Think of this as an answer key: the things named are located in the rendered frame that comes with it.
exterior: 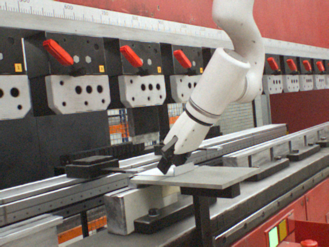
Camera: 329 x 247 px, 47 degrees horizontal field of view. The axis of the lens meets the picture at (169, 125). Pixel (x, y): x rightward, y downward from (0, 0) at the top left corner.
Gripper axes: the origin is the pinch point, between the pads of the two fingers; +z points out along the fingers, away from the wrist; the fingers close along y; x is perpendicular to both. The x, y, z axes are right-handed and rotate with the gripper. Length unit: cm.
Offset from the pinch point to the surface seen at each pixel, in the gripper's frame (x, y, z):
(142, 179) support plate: -0.7, 8.2, 3.8
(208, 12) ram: -31, -32, -30
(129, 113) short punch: -15.2, 4.7, -4.7
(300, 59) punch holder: -23, -111, -20
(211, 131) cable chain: -34, -91, 30
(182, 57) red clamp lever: -18.0, -9.6, -20.1
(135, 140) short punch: -10.5, 3.5, 0.5
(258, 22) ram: -32, -68, -30
